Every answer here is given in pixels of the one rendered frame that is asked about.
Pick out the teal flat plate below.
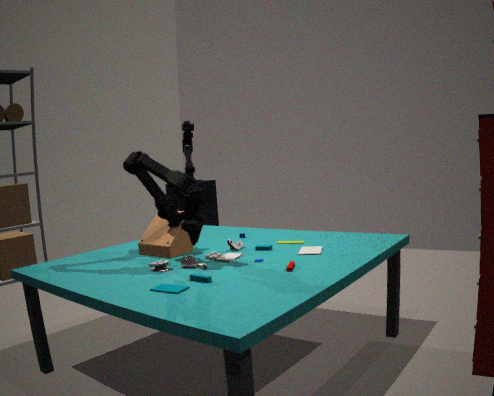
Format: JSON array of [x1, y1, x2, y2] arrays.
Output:
[[150, 284, 190, 294]]

